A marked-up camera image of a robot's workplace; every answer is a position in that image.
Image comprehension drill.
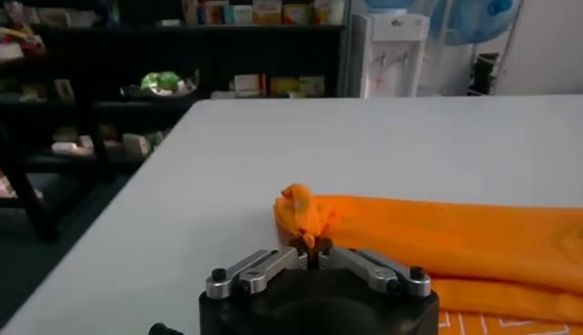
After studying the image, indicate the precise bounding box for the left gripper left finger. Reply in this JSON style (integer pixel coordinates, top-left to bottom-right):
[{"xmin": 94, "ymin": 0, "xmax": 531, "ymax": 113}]
[{"xmin": 205, "ymin": 236, "xmax": 315, "ymax": 300}]

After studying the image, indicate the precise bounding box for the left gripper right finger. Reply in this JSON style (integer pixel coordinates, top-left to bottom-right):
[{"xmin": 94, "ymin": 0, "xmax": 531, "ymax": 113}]
[{"xmin": 313, "ymin": 236, "xmax": 434, "ymax": 299}]

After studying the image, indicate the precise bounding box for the orange t-shirt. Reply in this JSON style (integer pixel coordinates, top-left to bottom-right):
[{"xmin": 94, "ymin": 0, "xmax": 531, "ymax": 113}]
[{"xmin": 272, "ymin": 183, "xmax": 583, "ymax": 335}]

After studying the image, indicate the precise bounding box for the white red medicine box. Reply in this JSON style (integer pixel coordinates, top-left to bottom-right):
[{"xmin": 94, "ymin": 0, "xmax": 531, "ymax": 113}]
[{"xmin": 233, "ymin": 73, "xmax": 268, "ymax": 97}]

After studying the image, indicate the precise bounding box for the white water dispenser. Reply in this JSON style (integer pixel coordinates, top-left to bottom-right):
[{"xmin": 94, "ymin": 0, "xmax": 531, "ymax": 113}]
[{"xmin": 350, "ymin": 12, "xmax": 432, "ymax": 99}]

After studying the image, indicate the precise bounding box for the bowl with green packets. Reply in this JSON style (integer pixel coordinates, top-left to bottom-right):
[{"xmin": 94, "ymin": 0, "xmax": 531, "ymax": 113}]
[{"xmin": 120, "ymin": 70, "xmax": 201, "ymax": 100}]

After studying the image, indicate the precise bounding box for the black shelving unit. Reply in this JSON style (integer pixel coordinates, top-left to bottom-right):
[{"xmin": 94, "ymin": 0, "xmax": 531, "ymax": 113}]
[{"xmin": 0, "ymin": 0, "xmax": 353, "ymax": 183}]

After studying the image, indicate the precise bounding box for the yellow orange medicine box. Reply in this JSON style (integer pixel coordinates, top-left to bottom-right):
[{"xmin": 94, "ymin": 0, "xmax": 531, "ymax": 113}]
[{"xmin": 252, "ymin": 0, "xmax": 283, "ymax": 25}]

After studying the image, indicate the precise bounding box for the white metal jug rack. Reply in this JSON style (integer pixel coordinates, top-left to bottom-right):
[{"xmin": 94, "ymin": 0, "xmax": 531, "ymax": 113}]
[{"xmin": 425, "ymin": 0, "xmax": 525, "ymax": 97}]

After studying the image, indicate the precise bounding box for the tilted blue water jug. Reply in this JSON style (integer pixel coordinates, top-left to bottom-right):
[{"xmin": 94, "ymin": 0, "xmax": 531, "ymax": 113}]
[{"xmin": 430, "ymin": 0, "xmax": 523, "ymax": 46}]

